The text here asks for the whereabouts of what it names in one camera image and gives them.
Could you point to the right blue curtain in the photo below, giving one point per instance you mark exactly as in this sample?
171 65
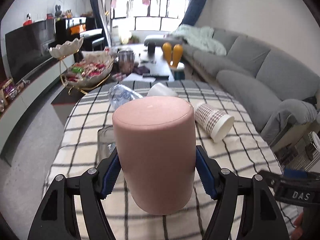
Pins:
193 12

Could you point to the blue curtain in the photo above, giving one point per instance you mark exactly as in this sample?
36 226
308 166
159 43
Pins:
193 12
100 18

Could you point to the piano bench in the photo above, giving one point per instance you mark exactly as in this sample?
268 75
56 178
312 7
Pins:
98 44

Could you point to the two-tier snack tray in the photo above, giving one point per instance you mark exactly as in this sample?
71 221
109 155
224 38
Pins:
86 75

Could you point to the electric cage heater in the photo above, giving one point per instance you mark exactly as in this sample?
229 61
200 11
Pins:
305 153

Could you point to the grey sectional sofa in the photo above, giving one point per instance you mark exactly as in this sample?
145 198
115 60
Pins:
277 91

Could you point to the pink plastic cup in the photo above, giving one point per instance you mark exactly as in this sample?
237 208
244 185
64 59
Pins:
156 143

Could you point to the potted green plant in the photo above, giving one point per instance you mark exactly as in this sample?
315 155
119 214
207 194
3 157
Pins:
134 40

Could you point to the black upright piano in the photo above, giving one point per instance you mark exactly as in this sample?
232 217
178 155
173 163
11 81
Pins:
68 29

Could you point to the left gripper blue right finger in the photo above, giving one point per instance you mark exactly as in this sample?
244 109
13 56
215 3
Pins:
261 217

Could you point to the light green blanket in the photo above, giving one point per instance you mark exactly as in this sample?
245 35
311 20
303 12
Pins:
200 38

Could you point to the white air purifier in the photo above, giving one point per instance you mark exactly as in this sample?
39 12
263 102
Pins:
115 38

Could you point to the person's right hand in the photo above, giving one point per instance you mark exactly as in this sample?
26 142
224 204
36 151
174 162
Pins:
298 231

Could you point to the black coffee table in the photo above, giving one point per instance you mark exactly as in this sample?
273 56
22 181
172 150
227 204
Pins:
68 97

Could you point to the clear square glass cup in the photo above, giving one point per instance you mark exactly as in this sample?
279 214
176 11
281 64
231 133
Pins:
106 142

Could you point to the white tv cabinet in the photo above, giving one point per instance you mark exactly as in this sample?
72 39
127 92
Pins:
19 108

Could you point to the white plastic cup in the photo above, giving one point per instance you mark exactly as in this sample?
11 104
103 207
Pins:
159 89

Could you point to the white paper sheet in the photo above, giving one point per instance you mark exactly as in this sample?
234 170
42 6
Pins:
136 77

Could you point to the left blue curtain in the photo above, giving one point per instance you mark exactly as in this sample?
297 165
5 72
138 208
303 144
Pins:
100 18

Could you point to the clear round plastic cup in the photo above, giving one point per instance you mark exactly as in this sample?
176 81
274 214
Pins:
120 94

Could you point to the black television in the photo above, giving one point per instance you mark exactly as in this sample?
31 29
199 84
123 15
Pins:
28 47

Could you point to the black remote control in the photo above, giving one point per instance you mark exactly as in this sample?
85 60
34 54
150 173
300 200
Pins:
157 76

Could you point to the grey bunny figurine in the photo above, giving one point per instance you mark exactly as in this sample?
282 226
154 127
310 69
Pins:
58 11

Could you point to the black mug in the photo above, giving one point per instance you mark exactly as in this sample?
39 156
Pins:
151 48

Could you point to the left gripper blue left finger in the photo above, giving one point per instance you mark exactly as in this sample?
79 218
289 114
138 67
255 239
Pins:
56 215

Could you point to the clear snack jar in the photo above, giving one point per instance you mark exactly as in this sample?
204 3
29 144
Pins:
126 61

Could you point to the patterned paper cup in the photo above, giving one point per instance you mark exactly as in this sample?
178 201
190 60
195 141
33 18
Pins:
216 123

